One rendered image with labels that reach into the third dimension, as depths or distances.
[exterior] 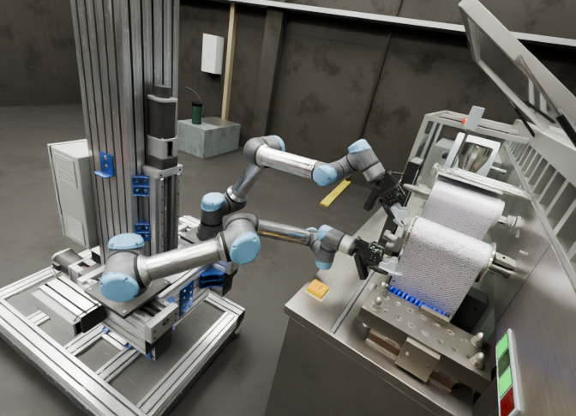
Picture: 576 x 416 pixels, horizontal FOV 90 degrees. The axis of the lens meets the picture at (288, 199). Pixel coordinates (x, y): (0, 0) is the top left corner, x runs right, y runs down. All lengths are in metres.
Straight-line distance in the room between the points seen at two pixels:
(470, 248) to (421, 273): 0.18
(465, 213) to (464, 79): 3.81
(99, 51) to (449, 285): 1.46
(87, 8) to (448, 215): 1.51
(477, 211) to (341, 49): 4.25
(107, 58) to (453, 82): 4.45
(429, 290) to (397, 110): 4.06
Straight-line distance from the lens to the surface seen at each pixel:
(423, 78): 5.01
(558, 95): 0.90
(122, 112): 1.25
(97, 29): 1.30
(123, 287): 1.10
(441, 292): 1.21
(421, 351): 1.09
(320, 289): 1.26
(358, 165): 1.13
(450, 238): 1.14
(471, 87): 5.02
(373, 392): 1.23
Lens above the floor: 1.73
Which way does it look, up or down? 25 degrees down
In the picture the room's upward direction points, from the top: 12 degrees clockwise
